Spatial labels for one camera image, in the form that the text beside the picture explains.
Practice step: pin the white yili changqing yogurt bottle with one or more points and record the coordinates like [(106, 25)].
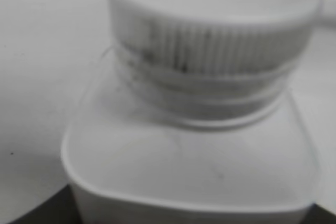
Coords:
[(128, 162)]

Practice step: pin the white ribbed bottle cap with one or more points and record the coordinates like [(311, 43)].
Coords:
[(215, 37)]

